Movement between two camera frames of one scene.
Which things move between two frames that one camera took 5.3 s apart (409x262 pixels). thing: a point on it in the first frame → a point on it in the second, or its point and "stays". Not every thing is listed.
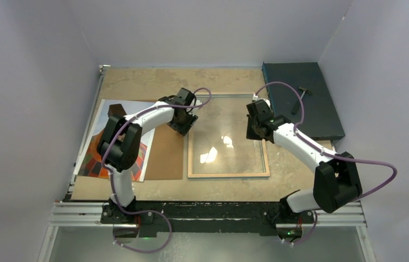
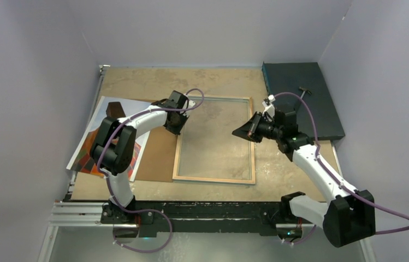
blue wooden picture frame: [217, 146] → [176, 165]
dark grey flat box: [321, 120] stays
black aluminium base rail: [159, 219] stays
